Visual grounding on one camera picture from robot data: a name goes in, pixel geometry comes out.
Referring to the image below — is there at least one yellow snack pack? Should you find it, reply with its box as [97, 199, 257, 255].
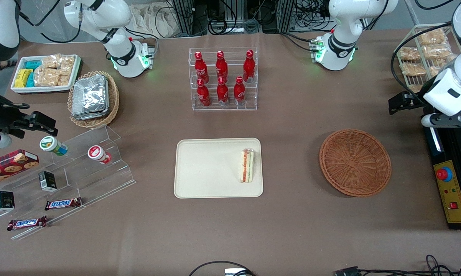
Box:
[14, 69, 32, 88]

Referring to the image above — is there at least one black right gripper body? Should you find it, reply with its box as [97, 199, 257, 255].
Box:
[0, 107, 33, 139]

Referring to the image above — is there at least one red lid yogurt cup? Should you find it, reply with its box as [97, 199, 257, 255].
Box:
[87, 145, 112, 164]

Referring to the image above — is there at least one white wire rack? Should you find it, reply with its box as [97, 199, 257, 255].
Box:
[393, 22, 461, 94]

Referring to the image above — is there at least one clear acrylic bottle rack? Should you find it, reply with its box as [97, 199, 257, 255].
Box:
[189, 48, 258, 112]

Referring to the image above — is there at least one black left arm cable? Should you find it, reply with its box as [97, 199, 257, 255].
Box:
[391, 21, 461, 108]

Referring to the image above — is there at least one triangle sandwich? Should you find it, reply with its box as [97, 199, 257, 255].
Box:
[240, 148, 255, 183]

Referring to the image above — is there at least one green lid yogurt cup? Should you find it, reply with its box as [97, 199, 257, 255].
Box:
[39, 136, 68, 156]

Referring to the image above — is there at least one black yellow control box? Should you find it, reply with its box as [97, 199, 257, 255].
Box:
[421, 125, 461, 230]

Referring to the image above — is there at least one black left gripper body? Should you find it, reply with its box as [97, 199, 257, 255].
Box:
[402, 92, 430, 112]

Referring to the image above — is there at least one red tartan cookie box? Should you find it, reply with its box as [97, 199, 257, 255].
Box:
[0, 149, 40, 187]

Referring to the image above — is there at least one beige plastic tray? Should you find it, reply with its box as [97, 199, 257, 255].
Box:
[174, 138, 264, 199]

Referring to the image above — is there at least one beige cloth bag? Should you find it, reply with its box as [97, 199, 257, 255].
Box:
[130, 3, 182, 39]

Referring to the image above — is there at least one light woven oval basket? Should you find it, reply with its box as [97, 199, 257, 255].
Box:
[68, 71, 120, 129]

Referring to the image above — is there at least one black cable connector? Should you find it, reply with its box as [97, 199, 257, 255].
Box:
[335, 266, 362, 276]

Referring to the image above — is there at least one round brown wicker basket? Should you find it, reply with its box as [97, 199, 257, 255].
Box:
[319, 129, 392, 197]

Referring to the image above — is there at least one small black carton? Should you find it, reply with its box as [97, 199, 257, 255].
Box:
[0, 191, 15, 212]
[38, 171, 58, 192]

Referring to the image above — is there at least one snickers chocolate bar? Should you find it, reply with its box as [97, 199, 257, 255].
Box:
[7, 216, 48, 231]
[44, 197, 82, 211]

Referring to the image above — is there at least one black cable bundle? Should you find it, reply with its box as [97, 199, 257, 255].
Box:
[359, 255, 461, 276]

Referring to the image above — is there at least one silver foil pouch stack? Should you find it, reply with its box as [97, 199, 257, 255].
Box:
[72, 74, 110, 120]

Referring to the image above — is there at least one black looped cable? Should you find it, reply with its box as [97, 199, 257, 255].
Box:
[188, 261, 256, 276]

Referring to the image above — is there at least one red cola bottle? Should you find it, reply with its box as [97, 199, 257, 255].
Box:
[243, 50, 256, 83]
[217, 77, 230, 107]
[234, 76, 246, 106]
[197, 79, 211, 107]
[216, 51, 229, 82]
[194, 51, 209, 84]

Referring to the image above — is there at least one clear acrylic step shelf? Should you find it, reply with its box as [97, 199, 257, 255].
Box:
[0, 125, 136, 241]

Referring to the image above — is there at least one white rectangular snack tray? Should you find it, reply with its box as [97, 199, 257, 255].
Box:
[10, 54, 82, 94]

